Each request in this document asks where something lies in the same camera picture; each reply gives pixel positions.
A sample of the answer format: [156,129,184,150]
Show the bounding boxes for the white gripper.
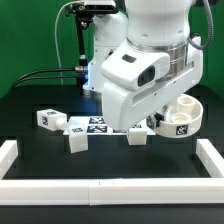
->
[102,40,203,131]

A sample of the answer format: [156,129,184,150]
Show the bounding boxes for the white round stool seat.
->
[154,94,203,138]

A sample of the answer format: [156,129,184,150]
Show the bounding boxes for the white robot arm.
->
[86,0,214,131]

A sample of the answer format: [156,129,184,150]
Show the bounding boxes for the white marker sheet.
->
[68,116,155,135]

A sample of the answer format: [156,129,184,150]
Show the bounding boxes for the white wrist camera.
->
[102,42,170,91]

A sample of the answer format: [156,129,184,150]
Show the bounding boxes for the white U-shaped frame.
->
[0,139,224,206]

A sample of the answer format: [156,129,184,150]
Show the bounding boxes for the black camera on stand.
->
[66,0,119,67]

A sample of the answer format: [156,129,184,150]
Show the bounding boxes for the white camera cable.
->
[54,0,84,86]

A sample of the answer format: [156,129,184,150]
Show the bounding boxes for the black cables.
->
[11,66,88,90]

